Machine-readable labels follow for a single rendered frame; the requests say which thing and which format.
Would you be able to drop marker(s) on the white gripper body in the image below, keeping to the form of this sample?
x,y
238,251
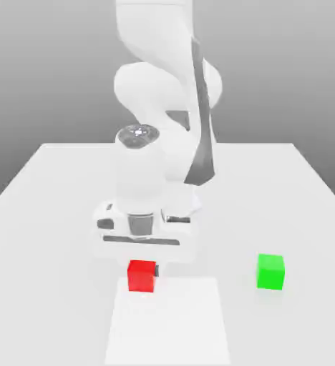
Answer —
x,y
144,251

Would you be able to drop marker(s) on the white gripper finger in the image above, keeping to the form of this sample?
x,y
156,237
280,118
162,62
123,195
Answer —
x,y
157,271

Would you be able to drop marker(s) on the small red cube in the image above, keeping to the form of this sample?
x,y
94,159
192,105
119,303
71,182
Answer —
x,y
141,276

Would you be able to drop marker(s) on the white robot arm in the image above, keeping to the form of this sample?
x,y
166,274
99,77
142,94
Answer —
x,y
156,94

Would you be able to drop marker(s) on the small green cube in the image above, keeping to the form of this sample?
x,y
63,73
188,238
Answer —
x,y
270,272

